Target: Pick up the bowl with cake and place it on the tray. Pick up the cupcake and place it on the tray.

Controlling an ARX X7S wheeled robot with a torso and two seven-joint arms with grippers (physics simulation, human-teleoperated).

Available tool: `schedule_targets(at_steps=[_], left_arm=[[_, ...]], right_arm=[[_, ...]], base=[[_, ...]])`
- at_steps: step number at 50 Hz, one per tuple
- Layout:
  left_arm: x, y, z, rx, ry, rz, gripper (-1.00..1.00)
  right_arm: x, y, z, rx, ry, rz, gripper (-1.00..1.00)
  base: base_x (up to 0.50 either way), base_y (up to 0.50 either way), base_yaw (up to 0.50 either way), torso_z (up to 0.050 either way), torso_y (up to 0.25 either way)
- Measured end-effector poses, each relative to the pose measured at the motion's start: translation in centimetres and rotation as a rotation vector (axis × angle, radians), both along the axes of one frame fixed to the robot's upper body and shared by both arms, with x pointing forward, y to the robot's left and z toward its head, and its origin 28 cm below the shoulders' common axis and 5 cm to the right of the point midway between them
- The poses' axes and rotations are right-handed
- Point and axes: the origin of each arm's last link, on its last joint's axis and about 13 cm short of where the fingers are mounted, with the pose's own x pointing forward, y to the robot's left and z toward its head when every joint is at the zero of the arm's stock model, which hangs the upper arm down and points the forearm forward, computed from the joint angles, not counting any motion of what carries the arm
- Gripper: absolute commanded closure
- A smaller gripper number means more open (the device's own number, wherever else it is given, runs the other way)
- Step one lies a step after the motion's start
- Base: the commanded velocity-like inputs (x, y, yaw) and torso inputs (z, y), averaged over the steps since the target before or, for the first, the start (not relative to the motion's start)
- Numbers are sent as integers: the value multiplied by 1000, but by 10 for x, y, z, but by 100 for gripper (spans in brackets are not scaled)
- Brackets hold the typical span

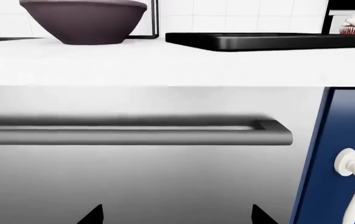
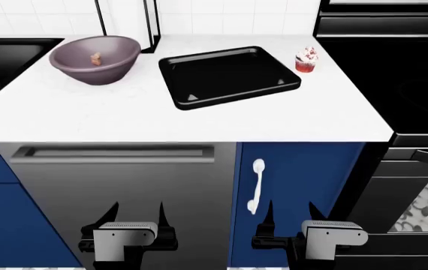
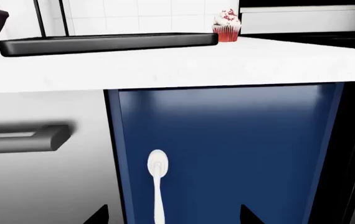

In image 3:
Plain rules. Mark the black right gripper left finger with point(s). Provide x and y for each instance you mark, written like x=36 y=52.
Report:
x=100 y=216

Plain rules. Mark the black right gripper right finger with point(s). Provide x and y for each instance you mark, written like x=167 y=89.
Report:
x=248 y=216

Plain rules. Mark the black rectangular tray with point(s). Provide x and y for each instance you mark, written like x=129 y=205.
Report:
x=102 y=44

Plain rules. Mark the red cupcake with white frosting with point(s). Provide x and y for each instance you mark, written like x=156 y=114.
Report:
x=226 y=26

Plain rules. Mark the blue cabinet door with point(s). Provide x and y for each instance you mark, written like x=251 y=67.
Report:
x=224 y=149

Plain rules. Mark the white dishwasher front panel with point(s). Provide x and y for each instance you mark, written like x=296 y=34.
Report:
x=40 y=163

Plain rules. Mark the black metal rack frame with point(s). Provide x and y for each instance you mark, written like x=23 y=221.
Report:
x=51 y=18

